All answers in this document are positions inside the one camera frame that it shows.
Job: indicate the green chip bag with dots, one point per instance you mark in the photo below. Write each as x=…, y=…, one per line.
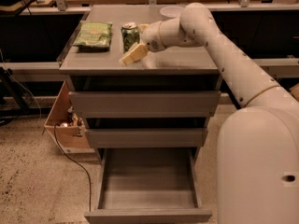
x=94, y=35

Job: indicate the grey drawer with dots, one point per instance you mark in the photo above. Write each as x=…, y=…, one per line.
x=174, y=96
x=146, y=132
x=148, y=186

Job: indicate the green soda can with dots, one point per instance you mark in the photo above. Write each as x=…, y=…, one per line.
x=130, y=35

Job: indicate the grey top drawer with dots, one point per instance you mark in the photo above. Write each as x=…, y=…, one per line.
x=174, y=96

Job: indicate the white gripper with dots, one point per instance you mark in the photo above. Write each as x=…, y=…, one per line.
x=151, y=35

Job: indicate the grey bottom drawer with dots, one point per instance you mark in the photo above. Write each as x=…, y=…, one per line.
x=148, y=186

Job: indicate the grey drawer cabinet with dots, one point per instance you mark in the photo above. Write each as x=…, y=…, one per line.
x=174, y=61

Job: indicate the white bowl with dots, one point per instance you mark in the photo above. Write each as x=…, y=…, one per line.
x=171, y=12

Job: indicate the grey middle drawer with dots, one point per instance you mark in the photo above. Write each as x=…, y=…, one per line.
x=146, y=132

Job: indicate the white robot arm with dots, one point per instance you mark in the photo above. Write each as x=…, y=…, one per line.
x=258, y=145

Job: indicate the wooden box on floor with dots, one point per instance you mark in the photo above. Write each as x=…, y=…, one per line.
x=70, y=137

